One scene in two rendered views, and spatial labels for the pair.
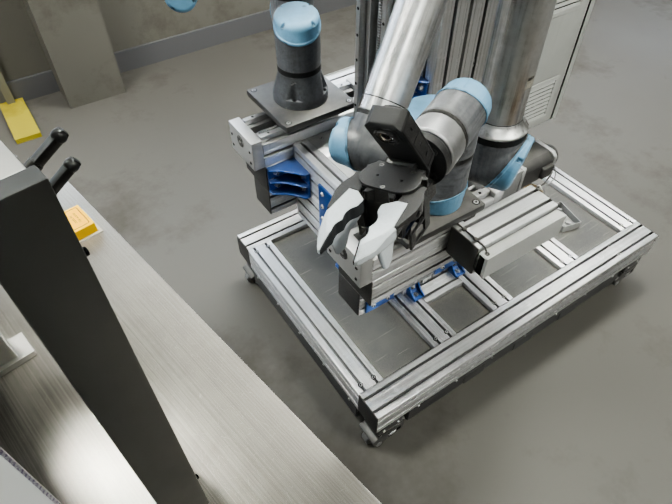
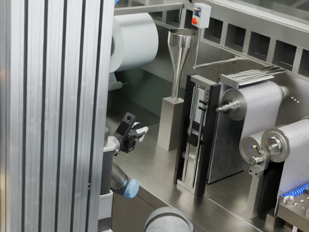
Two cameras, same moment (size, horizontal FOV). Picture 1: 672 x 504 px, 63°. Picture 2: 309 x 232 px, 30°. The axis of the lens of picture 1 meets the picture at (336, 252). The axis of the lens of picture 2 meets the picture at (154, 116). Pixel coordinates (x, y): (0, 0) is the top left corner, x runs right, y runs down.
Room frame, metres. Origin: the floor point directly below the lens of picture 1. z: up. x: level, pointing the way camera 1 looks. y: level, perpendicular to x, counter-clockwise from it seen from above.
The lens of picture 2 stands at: (2.65, 0.04, 2.25)
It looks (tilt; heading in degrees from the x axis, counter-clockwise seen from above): 23 degrees down; 180
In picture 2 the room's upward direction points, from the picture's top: 6 degrees clockwise
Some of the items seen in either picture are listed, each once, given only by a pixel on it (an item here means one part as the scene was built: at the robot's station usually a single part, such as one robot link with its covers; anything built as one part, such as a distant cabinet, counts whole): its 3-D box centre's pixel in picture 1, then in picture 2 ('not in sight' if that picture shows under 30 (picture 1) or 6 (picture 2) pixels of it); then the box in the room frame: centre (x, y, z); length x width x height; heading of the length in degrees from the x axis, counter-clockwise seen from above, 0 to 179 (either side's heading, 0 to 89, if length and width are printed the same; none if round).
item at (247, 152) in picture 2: not in sight; (268, 143); (0.29, 0.56, 1.18); 0.26 x 0.12 x 0.12; 134
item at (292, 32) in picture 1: (297, 36); not in sight; (1.35, 0.10, 0.98); 0.13 x 0.12 x 0.14; 8
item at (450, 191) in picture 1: (432, 172); not in sight; (0.65, -0.14, 1.12); 0.11 x 0.08 x 0.11; 60
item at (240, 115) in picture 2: not in sight; (253, 100); (0.19, 0.48, 1.34); 0.25 x 0.14 x 0.14; 134
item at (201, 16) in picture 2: not in sight; (199, 15); (0.04, 0.20, 1.66); 0.07 x 0.07 x 0.10; 32
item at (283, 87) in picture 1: (299, 79); not in sight; (1.34, 0.10, 0.87); 0.15 x 0.15 x 0.10
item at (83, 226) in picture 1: (70, 226); not in sight; (0.74, 0.50, 0.91); 0.07 x 0.07 x 0.02; 44
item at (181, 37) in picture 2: not in sight; (182, 37); (-0.13, 0.13, 1.50); 0.14 x 0.14 x 0.06
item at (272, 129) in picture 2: not in sight; (275, 145); (0.46, 0.56, 1.25); 0.15 x 0.01 x 0.15; 44
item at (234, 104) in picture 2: not in sight; (230, 106); (0.29, 0.37, 1.34); 0.06 x 0.06 x 0.06; 44
